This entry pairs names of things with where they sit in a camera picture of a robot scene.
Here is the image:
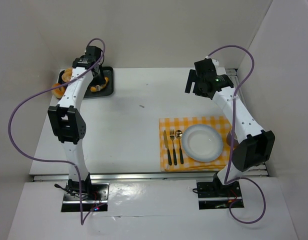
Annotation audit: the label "aluminium front rail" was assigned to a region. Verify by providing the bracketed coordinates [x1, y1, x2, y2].
[33, 171, 215, 182]

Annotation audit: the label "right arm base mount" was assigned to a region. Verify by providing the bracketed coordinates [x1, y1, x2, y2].
[192, 182, 244, 210]

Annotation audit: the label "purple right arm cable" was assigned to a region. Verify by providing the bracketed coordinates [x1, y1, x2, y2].
[207, 44, 267, 224]

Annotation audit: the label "tall orange muffin bread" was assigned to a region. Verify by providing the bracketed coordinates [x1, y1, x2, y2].
[61, 67, 73, 83]

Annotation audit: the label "black tray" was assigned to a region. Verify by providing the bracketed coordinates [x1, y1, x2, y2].
[57, 66, 114, 99]

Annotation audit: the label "gold spoon black handle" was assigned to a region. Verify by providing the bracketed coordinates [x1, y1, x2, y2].
[175, 130, 184, 165]

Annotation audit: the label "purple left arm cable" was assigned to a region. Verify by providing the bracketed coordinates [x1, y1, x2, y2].
[7, 37, 106, 226]

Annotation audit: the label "small round bagel bread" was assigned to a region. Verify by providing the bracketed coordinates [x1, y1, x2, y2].
[51, 83, 66, 99]

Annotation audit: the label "yellow checkered cloth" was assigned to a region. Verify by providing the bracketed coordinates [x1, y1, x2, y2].
[159, 116, 231, 172]

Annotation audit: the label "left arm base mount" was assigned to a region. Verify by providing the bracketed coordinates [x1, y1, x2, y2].
[54, 181, 110, 213]

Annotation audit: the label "knife with black handle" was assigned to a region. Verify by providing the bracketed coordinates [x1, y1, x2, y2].
[163, 130, 172, 166]

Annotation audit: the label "white plate blue rim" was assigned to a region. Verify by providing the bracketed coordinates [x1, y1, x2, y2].
[181, 124, 224, 163]

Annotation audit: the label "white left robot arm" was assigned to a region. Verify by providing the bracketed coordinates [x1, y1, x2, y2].
[47, 45, 105, 195]

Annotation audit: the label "fork with black handle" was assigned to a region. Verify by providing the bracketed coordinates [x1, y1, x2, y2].
[169, 129, 178, 166]

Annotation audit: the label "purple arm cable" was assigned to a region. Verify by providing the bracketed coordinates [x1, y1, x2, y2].
[7, 37, 106, 226]
[207, 44, 267, 224]

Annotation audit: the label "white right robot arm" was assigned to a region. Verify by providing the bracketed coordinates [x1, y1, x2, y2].
[185, 58, 275, 197]

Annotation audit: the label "striped golden bread roll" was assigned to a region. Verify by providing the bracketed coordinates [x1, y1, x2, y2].
[90, 77, 109, 93]

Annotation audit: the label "purple mug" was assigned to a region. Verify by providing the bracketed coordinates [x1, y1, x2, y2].
[226, 129, 239, 148]

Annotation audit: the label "metal tongs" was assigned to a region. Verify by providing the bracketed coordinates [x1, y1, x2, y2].
[94, 84, 106, 92]

